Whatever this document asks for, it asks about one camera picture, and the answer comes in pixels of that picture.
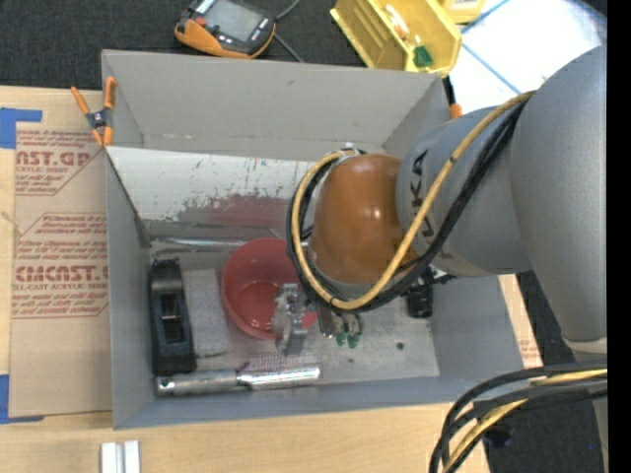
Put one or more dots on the black cylinder on white bracket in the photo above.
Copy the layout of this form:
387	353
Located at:
420	303

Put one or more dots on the black tape dispenser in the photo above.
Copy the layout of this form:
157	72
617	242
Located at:
170	323

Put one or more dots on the grey sponge pad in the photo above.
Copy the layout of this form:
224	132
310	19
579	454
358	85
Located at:
207	313

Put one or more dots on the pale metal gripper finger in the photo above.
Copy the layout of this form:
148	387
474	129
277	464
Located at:
283	320
299	335

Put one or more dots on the grey metal bin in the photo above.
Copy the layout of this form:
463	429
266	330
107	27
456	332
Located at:
256	101

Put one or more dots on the silver metal cylinder tool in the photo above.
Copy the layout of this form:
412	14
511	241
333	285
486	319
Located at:
212	382

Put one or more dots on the red plastic bowl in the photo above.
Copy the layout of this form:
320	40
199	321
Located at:
249	293

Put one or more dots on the brown cardboard board red print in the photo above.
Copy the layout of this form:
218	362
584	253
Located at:
59	343

